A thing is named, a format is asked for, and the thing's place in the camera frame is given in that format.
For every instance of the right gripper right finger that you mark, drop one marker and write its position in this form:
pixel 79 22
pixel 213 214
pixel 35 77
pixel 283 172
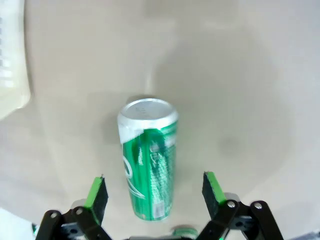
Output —
pixel 215 195

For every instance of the cream plastic shopping basket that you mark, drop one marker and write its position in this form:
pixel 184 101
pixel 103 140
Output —
pixel 12 75

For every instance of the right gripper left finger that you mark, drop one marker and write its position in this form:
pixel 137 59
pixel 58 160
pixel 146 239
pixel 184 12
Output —
pixel 96 197

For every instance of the green drink can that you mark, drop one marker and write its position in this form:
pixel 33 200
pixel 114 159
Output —
pixel 150 162

